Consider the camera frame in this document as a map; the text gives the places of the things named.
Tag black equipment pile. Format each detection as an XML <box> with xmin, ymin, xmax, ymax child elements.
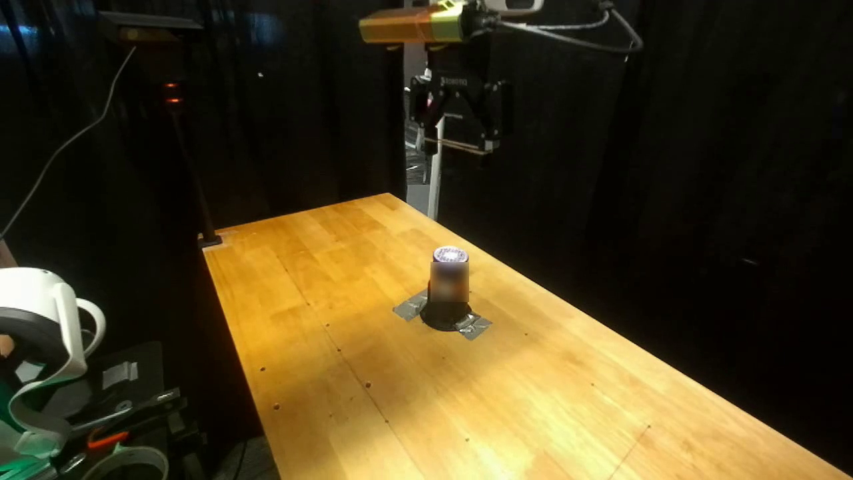
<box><xmin>50</xmin><ymin>339</ymin><xmax>213</xmax><ymax>480</ymax></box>

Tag yellow camera box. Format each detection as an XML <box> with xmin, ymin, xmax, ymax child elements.
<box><xmin>358</xmin><ymin>3</ymin><xmax>469</xmax><ymax>49</ymax></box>

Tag grey camera cable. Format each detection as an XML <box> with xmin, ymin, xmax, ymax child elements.
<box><xmin>467</xmin><ymin>0</ymin><xmax>646</xmax><ymax>59</ymax></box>

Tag black tripod stand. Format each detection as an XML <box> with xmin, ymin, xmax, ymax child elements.
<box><xmin>93</xmin><ymin>8</ymin><xmax>226</xmax><ymax>251</ymax></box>

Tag thin white cable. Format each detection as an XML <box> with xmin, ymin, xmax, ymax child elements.
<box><xmin>0</xmin><ymin>43</ymin><xmax>142</xmax><ymax>240</ymax></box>

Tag orange-handled tool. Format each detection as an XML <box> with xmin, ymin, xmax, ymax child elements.
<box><xmin>85</xmin><ymin>431</ymin><xmax>133</xmax><ymax>455</ymax></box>

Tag dark upside-down cup purple base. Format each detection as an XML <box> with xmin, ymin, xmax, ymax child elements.
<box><xmin>422</xmin><ymin>244</ymin><xmax>475</xmax><ymax>333</ymax></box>

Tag black mounting bracket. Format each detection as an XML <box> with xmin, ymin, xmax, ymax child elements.
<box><xmin>407</xmin><ymin>73</ymin><xmax>514</xmax><ymax>160</ymax></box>

